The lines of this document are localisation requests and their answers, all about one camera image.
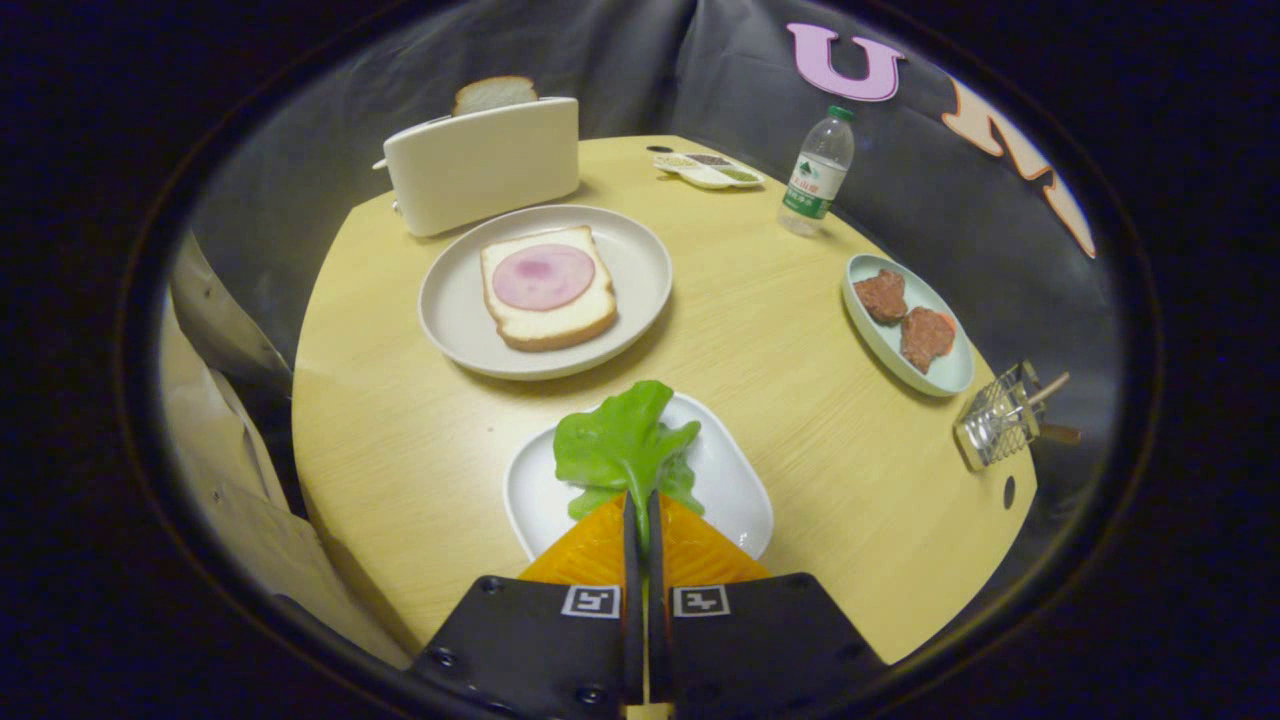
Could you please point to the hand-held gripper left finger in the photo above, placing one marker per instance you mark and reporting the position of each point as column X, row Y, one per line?
column 540, row 650

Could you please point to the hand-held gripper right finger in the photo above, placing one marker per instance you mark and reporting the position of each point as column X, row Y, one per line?
column 760, row 650

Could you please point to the green lettuce leaf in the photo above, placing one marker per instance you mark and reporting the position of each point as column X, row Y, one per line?
column 620, row 440

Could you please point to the plain bread slice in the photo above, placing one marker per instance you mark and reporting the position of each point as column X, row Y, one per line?
column 495, row 94

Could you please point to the white rectangular plate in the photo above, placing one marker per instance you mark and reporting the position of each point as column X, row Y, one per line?
column 735, row 490

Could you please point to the bread slice under ham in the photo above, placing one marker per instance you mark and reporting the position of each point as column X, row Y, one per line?
column 550, row 325

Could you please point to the light blue plate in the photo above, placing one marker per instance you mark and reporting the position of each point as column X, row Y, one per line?
column 945, row 372

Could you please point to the beige cardboard box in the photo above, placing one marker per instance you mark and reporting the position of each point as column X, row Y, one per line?
column 240, row 500

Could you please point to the round beige plate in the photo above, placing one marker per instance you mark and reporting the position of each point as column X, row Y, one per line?
column 450, row 310

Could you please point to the wooden stick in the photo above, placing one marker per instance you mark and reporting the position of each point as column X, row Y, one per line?
column 1062, row 434
column 1052, row 386

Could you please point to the pink ham slice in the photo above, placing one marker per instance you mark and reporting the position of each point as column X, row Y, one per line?
column 543, row 277

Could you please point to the white divided seasoning tray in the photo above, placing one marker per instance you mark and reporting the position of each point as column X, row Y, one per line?
column 710, row 175

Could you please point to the clear plastic water bottle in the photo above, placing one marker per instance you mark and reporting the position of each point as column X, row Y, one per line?
column 818, row 175

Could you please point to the white toaster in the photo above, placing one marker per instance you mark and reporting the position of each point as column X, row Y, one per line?
column 480, row 165

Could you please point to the black backdrop cloth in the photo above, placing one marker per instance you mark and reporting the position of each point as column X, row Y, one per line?
column 640, row 70

